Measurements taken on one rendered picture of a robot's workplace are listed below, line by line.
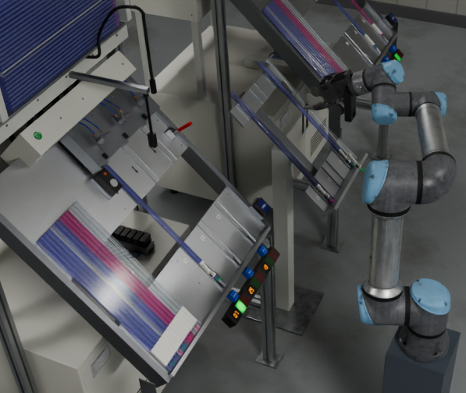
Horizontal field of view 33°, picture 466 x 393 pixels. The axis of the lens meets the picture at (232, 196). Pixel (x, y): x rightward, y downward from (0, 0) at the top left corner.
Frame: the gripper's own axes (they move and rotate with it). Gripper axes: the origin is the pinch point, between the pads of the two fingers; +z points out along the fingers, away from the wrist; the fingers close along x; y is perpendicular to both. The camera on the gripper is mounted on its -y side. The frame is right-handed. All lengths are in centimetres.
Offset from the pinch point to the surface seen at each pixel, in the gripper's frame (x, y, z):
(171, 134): 34.7, 19.3, 27.1
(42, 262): 100, 21, 29
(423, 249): -57, -104, 22
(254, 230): 35.6, -21.3, 18.2
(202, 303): 72, -21, 18
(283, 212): 2.8, -35.7, 31.2
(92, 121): 58, 39, 28
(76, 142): 67, 38, 28
